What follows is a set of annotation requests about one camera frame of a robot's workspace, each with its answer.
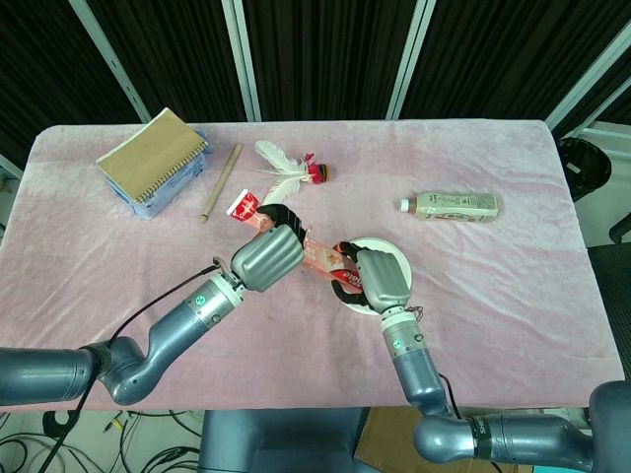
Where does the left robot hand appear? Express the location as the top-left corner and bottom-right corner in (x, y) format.
(230, 202), (309, 294)

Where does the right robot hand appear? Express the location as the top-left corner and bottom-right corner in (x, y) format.
(331, 240), (413, 313)

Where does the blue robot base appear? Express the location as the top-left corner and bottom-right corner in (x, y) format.
(198, 408), (370, 473)

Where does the white round plate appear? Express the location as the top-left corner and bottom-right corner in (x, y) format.
(332, 236), (413, 316)

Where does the cardboard box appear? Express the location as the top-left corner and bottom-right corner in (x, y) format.
(352, 406), (459, 473)

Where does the pink tablecloth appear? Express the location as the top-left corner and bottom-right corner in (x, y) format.
(0, 119), (626, 411)

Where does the wooden stick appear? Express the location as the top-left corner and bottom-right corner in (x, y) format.
(198, 143), (245, 224)

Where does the white feather shuttlecock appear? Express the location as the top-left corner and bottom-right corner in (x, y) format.
(253, 140), (331, 204)

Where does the brown drink bottle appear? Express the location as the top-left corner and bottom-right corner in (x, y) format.
(398, 191), (500, 223)

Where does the blue tissue pack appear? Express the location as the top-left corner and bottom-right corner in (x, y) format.
(104, 130), (212, 220)

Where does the brown spiral notebook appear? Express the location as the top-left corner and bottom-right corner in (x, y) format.
(95, 107), (209, 204)

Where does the black stool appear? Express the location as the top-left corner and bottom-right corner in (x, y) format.
(556, 136), (612, 202)

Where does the black office chair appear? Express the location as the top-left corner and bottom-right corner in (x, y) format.
(587, 194), (631, 380)

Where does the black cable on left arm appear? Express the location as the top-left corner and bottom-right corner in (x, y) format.
(34, 255), (224, 473)

